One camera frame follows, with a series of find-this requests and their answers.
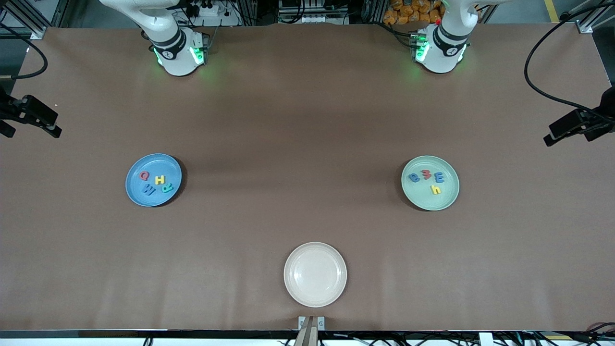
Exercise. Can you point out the pinkish red letter Q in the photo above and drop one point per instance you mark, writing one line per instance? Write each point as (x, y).
(141, 176)

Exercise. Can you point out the yellow uppercase letter H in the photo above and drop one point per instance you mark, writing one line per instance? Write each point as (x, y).
(160, 179)

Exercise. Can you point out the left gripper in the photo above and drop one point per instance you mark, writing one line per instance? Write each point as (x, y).
(592, 118)

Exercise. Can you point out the red lowercase letter m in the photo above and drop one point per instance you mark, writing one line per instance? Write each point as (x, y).
(426, 174)

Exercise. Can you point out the pile of orange objects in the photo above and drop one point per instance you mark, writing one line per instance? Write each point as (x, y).
(408, 12)

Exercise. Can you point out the blue uppercase letter M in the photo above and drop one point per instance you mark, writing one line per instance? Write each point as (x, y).
(149, 190)

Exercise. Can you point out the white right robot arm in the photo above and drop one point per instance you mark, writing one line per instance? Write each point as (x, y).
(168, 38)

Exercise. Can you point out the blue lowercase letter e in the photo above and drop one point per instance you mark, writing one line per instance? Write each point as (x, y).
(439, 177)

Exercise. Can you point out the metal bracket at table edge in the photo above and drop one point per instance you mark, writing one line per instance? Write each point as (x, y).
(311, 331)

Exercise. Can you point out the white power strip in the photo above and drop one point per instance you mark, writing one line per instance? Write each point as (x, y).
(211, 10)

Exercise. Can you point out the yellow lowercase letter h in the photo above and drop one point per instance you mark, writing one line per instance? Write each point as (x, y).
(436, 190)

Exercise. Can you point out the background electronics rack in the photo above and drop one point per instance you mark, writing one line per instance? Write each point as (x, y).
(302, 9)

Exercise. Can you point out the blue lowercase letter a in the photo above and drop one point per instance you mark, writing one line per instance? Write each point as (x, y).
(413, 178)

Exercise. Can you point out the green plate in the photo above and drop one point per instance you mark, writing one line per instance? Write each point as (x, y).
(432, 199)

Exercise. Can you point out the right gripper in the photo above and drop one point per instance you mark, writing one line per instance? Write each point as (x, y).
(14, 108)

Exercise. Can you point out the aluminium frame profile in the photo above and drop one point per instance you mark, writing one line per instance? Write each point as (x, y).
(585, 28)
(38, 32)

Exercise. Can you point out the beige plate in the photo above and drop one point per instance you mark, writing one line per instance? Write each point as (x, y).
(314, 274)

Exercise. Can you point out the teal uppercase letter R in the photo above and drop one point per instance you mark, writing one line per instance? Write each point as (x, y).
(167, 188)

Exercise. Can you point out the blue plate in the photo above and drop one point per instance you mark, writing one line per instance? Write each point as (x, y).
(166, 166)

